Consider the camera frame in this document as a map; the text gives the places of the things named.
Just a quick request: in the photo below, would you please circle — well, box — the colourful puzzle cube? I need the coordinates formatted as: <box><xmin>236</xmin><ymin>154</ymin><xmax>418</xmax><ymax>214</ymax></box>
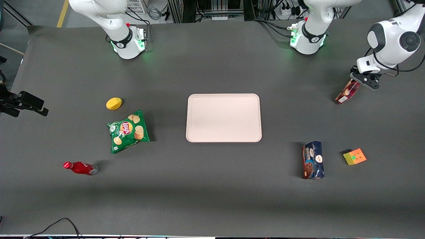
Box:
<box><xmin>343</xmin><ymin>148</ymin><xmax>367</xmax><ymax>166</ymax></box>

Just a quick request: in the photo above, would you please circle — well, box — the white perforated box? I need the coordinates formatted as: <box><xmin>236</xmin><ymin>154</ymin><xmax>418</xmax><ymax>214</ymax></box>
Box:
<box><xmin>126</xmin><ymin>0</ymin><xmax>147</xmax><ymax>15</ymax></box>

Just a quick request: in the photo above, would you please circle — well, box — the grey coiled cable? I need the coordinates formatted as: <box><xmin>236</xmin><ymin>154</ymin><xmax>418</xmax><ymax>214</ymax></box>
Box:
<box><xmin>147</xmin><ymin>5</ymin><xmax>164</xmax><ymax>21</ymax></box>

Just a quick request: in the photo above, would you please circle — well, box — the grey table mat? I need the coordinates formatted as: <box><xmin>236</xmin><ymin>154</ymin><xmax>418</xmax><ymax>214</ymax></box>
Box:
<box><xmin>0</xmin><ymin>13</ymin><xmax>425</xmax><ymax>238</ymax></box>

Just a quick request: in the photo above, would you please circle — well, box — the green chips bag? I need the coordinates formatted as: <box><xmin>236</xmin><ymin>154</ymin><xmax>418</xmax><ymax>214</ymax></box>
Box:
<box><xmin>107</xmin><ymin>110</ymin><xmax>150</xmax><ymax>154</ymax></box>

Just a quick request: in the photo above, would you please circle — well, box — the white power strip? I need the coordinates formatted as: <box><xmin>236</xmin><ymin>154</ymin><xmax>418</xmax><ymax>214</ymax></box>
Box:
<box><xmin>280</xmin><ymin>6</ymin><xmax>302</xmax><ymax>18</ymax></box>

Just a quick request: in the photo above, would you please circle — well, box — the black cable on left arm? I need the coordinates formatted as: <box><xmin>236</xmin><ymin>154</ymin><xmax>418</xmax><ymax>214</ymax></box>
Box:
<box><xmin>365</xmin><ymin>46</ymin><xmax>425</xmax><ymax>77</ymax></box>

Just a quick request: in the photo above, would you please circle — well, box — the pale pink plastic tray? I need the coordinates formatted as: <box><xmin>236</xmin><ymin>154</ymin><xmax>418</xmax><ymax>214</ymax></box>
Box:
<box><xmin>186</xmin><ymin>93</ymin><xmax>262</xmax><ymax>143</ymax></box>

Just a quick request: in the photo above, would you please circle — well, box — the black cable on table edge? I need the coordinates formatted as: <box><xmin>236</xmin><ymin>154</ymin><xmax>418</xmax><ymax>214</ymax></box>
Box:
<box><xmin>24</xmin><ymin>217</ymin><xmax>82</xmax><ymax>239</ymax></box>

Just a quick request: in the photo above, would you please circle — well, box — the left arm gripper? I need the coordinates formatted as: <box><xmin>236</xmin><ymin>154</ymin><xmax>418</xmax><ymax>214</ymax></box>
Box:
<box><xmin>351</xmin><ymin>54</ymin><xmax>383</xmax><ymax>91</ymax></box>

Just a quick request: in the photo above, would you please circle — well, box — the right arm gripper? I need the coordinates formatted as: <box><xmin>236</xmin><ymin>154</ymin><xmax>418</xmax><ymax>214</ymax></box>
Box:
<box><xmin>0</xmin><ymin>91</ymin><xmax>49</xmax><ymax>118</ymax></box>

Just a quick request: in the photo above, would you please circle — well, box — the red soda bottle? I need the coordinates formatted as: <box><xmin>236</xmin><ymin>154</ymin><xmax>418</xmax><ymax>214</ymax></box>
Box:
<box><xmin>63</xmin><ymin>161</ymin><xmax>98</xmax><ymax>176</ymax></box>

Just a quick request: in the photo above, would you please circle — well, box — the yellow lemon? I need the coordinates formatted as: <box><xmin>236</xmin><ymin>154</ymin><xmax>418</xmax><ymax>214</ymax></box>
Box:
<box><xmin>106</xmin><ymin>97</ymin><xmax>123</xmax><ymax>111</ymax></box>

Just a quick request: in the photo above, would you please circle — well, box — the blue cookie package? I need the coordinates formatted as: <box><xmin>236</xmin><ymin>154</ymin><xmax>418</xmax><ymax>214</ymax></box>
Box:
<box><xmin>302</xmin><ymin>141</ymin><xmax>325</xmax><ymax>180</ymax></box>

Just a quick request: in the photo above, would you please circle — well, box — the black cable bundle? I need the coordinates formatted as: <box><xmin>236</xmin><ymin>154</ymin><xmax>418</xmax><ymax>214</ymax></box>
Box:
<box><xmin>253</xmin><ymin>18</ymin><xmax>293</xmax><ymax>38</ymax></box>

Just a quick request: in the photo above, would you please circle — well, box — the red cookie box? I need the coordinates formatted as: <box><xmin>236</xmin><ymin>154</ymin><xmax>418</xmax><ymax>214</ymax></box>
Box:
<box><xmin>335</xmin><ymin>79</ymin><xmax>361</xmax><ymax>105</ymax></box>

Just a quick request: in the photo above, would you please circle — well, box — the aluminium frame rack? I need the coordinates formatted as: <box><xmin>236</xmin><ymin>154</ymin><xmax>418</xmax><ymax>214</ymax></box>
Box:
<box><xmin>167</xmin><ymin>0</ymin><xmax>245</xmax><ymax>24</ymax></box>

